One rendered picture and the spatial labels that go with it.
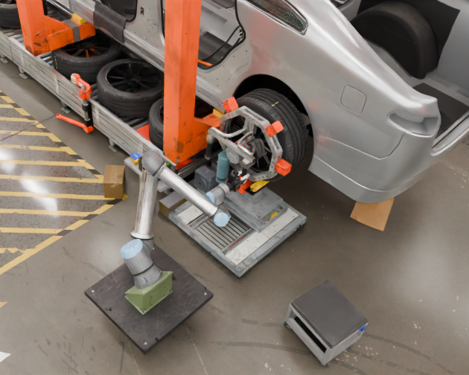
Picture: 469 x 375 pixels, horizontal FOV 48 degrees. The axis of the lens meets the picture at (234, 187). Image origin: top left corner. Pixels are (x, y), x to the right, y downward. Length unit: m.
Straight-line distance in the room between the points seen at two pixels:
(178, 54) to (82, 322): 1.91
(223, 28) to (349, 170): 2.09
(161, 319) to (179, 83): 1.55
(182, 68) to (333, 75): 0.98
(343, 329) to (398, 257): 1.18
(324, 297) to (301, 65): 1.55
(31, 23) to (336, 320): 3.59
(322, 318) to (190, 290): 0.89
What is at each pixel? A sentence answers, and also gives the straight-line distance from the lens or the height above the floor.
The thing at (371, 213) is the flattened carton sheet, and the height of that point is 0.01.
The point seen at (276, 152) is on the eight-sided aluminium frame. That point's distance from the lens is 3.62.
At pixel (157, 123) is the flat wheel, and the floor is 0.51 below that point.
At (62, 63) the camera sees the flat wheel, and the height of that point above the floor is 0.44.
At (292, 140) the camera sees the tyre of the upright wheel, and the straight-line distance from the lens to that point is 3.67.
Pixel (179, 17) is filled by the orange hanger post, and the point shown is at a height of 1.73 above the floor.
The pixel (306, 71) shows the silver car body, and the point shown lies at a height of 1.48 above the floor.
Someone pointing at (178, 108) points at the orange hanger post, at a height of 1.06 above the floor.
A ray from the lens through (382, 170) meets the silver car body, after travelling 3.52.
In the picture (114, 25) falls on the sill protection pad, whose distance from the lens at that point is 5.01.
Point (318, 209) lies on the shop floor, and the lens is 4.68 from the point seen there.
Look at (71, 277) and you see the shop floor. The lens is 4.09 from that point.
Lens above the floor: 3.29
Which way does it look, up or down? 45 degrees down
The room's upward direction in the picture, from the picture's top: 9 degrees clockwise
